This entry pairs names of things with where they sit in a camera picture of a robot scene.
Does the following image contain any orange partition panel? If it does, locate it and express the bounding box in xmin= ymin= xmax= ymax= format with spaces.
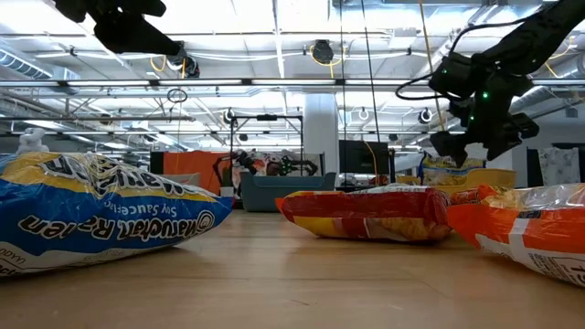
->
xmin=163 ymin=150 xmax=232 ymax=196

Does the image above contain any white pillar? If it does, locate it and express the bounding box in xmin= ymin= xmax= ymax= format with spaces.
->
xmin=303 ymin=93 xmax=340 ymax=175

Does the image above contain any black display screen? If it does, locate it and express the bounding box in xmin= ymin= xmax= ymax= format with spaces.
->
xmin=338 ymin=139 xmax=391 ymax=175

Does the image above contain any black metal stand frame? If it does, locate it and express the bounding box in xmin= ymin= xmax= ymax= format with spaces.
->
xmin=229 ymin=113 xmax=305 ymax=177

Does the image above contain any grey ventilation duct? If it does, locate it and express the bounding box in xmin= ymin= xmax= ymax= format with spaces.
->
xmin=0 ymin=48 xmax=81 ymax=95
xmin=511 ymin=63 xmax=585 ymax=115

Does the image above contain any blue Maruchan noodle pack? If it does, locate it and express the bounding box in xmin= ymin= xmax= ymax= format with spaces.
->
xmin=420 ymin=154 xmax=486 ymax=186
xmin=0 ymin=152 xmax=234 ymax=279

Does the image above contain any white patterned cloth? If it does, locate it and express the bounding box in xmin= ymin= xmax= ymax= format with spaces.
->
xmin=537 ymin=146 xmax=581 ymax=187

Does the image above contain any teal plastic bin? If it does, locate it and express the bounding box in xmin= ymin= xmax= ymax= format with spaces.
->
xmin=240 ymin=172 xmax=338 ymax=213

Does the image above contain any red Maruchan noodle pack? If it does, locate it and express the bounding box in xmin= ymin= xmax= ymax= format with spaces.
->
xmin=275 ymin=183 xmax=453 ymax=242

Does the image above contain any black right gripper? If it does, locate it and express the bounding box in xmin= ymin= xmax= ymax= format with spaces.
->
xmin=430 ymin=68 xmax=540 ymax=168

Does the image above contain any thin black hanging cable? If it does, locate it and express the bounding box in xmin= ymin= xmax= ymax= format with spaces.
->
xmin=338 ymin=0 xmax=346 ymax=141

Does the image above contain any colourful patterned cloth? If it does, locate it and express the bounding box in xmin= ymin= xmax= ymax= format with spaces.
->
xmin=231 ymin=149 xmax=324 ymax=177

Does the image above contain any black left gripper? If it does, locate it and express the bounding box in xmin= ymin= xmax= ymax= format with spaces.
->
xmin=54 ymin=0 xmax=185 ymax=57

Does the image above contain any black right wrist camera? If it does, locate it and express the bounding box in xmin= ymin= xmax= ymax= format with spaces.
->
xmin=428 ymin=51 xmax=477 ymax=101

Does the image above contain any black hanging cable with coil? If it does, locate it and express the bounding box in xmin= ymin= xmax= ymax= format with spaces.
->
xmin=359 ymin=0 xmax=383 ymax=143

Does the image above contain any white figure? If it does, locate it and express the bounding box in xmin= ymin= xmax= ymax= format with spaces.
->
xmin=16 ymin=127 xmax=50 ymax=155

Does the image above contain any yellow hanging cable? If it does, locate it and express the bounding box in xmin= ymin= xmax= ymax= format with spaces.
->
xmin=417 ymin=0 xmax=447 ymax=133

